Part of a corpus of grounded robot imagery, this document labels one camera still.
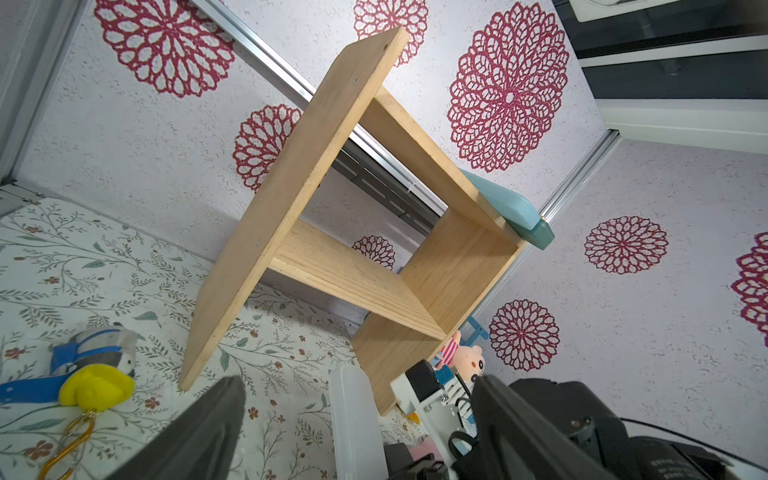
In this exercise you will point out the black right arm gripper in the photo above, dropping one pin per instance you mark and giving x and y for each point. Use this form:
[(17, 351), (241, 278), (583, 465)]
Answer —
[(514, 441)]

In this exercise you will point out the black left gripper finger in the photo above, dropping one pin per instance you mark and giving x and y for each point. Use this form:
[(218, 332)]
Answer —
[(199, 444)]

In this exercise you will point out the pink pencil case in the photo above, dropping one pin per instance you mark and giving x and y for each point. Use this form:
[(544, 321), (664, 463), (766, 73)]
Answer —
[(426, 447)]

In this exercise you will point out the teal pencil case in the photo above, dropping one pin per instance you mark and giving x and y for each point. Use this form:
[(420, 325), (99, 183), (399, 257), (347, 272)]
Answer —
[(515, 208)]

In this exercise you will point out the dark green pencil case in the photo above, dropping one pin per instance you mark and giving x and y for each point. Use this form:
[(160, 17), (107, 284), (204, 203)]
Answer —
[(540, 236)]

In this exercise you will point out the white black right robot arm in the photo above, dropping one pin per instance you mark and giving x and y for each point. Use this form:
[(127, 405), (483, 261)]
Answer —
[(585, 420)]

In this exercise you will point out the wooden two-tier shelf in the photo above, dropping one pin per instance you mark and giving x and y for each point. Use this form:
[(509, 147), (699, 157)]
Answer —
[(414, 289)]

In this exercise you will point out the blue white toy crib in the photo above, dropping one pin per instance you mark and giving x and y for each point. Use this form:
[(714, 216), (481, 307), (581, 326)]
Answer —
[(458, 393)]

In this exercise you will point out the orange shirt plush doll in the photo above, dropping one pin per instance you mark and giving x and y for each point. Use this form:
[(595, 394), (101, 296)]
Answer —
[(467, 361)]

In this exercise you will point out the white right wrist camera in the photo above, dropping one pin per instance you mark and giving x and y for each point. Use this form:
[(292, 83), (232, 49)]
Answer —
[(442, 409)]

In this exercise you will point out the grey yellow plush keychain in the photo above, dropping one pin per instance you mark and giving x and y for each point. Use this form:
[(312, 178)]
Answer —
[(93, 371)]

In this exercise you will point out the dark metal wall shelf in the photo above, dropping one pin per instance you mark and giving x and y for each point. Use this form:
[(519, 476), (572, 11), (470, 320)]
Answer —
[(364, 172)]

